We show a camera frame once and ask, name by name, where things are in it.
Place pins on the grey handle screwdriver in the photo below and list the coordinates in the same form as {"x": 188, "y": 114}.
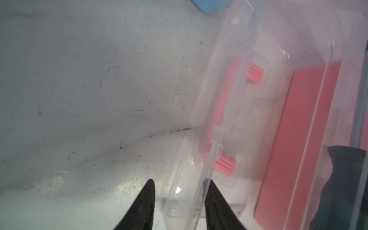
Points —
{"x": 338, "y": 199}

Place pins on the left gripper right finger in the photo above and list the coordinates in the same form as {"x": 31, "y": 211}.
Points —
{"x": 219, "y": 215}

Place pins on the pink clear toolbox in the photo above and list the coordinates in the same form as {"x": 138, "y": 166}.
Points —
{"x": 263, "y": 112}

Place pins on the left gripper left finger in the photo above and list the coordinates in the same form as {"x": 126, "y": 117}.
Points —
{"x": 141, "y": 213}

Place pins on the blue clear toolbox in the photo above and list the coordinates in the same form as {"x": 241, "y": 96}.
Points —
{"x": 210, "y": 6}

